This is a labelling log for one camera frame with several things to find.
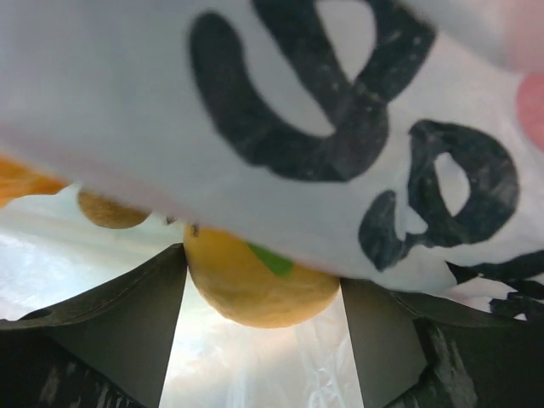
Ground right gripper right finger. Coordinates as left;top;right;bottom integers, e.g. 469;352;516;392
341;279;543;407

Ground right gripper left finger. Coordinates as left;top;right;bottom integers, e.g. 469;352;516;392
1;244;187;407

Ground yellow berries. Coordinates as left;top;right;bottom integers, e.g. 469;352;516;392
77;190;150;230

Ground orange citrus fruit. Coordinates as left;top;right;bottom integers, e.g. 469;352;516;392
184;224;340;329

